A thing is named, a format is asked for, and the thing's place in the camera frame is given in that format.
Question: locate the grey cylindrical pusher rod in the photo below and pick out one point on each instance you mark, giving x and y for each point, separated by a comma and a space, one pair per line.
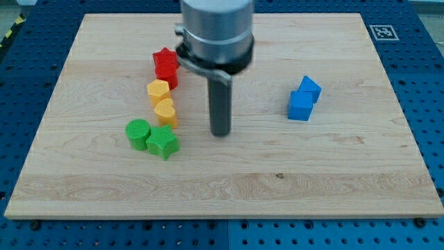
220, 102

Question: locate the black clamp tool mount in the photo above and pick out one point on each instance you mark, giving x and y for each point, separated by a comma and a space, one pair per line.
216, 60

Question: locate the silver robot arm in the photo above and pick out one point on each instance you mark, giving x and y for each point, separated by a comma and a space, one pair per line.
217, 19

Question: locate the yellow heart block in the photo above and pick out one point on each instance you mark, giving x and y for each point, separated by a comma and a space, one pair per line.
166, 113

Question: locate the red star block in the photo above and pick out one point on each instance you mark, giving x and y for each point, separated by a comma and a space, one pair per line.
165, 55

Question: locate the red cylinder block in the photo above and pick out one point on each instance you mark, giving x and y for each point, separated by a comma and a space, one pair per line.
167, 72

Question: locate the yellow hexagon block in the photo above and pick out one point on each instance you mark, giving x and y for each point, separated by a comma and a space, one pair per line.
158, 90

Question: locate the green star block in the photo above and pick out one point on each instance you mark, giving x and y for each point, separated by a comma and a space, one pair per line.
162, 142

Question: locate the blue cube block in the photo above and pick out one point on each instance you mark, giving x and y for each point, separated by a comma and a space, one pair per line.
300, 105

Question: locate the blue triangle block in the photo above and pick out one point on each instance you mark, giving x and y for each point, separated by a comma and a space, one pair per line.
308, 85

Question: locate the green cylinder block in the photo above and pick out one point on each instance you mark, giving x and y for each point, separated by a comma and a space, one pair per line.
137, 131

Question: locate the wooden board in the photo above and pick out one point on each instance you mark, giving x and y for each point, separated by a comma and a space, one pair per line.
354, 158

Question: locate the white fiducial marker tag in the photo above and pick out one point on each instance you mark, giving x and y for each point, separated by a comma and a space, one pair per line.
384, 32

